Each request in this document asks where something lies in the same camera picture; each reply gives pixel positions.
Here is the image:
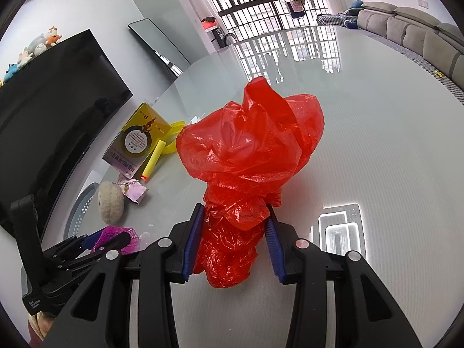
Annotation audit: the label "red plastic bag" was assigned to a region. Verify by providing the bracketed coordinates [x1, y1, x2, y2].
[176, 77, 325, 288]

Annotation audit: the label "barred window grille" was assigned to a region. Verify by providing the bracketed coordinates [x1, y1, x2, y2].
[208, 0, 330, 41]

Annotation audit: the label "pink snack wrapper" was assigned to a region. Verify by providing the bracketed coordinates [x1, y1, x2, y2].
[117, 174, 148, 204]

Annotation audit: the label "person's hand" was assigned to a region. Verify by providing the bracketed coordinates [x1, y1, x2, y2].
[28, 311, 56, 342]

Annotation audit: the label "beige sloth plush toy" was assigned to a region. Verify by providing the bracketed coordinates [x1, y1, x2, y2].
[97, 182, 124, 225]

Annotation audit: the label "yellow cardboard box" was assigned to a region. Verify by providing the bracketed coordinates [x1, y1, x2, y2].
[102, 103, 171, 179]

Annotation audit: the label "large curved black television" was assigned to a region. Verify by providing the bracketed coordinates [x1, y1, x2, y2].
[1, 30, 132, 235]

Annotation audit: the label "grey sectional sofa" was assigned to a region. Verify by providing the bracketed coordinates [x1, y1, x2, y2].
[357, 2, 463, 88]

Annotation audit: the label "plush toys on television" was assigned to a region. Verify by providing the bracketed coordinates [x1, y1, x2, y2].
[1, 26, 62, 84]

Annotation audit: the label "yellow square plastic ring lid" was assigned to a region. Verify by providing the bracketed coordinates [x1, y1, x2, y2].
[161, 121, 186, 155]

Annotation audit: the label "leaning floor mirror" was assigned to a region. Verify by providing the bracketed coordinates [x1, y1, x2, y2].
[128, 18, 190, 77]

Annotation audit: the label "yellow foam dart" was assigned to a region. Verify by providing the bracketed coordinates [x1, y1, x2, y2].
[141, 140, 166, 182]

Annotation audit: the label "pink plastic shuttlecock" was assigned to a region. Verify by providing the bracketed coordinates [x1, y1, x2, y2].
[85, 224, 141, 255]

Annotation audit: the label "grey perforated laundry basket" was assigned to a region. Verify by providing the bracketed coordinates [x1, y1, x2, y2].
[63, 182, 98, 240]

